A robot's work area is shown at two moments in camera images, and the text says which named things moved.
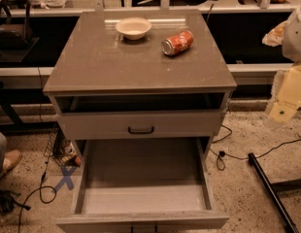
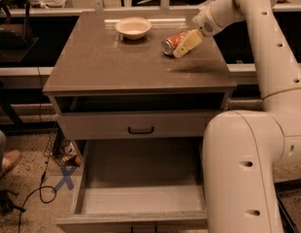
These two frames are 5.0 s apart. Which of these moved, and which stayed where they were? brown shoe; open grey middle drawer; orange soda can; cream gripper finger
Moved: cream gripper finger
Stayed: orange soda can; brown shoe; open grey middle drawer
